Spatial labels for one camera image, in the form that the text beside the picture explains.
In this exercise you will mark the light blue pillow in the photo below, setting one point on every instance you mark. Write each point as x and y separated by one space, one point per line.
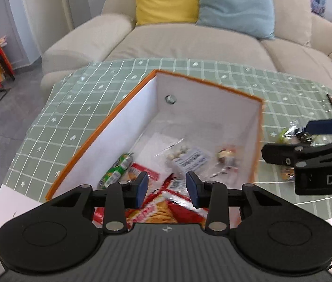
236 6

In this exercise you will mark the beige sofa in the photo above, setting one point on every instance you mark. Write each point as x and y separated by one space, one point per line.
183 41

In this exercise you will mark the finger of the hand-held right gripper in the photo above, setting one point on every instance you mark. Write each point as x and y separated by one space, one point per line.
324 127
315 155

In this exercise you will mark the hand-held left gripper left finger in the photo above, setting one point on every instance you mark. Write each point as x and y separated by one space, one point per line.
142 188

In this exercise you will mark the red braised meat packet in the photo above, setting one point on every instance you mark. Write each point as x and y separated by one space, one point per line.
145 171

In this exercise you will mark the orange cardboard box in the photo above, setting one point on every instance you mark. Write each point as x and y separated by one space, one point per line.
201 100

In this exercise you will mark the green sausage packet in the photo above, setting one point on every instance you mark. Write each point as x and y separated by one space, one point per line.
116 170

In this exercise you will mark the large red snack packet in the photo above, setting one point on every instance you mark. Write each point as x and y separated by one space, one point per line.
183 208

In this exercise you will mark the orange stick snack packet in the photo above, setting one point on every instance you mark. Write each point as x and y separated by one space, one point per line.
154 214

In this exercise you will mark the clear candy bag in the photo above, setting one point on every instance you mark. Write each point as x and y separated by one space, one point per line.
226 154

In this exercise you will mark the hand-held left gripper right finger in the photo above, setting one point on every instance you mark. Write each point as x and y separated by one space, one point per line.
192 191

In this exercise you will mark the yellow pillow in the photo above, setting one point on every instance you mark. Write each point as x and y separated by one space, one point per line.
166 0

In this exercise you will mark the clear bag of white balls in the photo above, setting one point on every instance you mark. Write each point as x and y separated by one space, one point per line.
180 154

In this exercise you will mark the green grid tablecloth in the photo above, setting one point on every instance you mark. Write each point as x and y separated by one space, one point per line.
95 94

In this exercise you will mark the dark green nut packet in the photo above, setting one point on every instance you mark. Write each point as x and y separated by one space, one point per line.
286 133

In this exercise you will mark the white printed sheet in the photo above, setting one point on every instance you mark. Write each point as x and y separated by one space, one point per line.
10 205

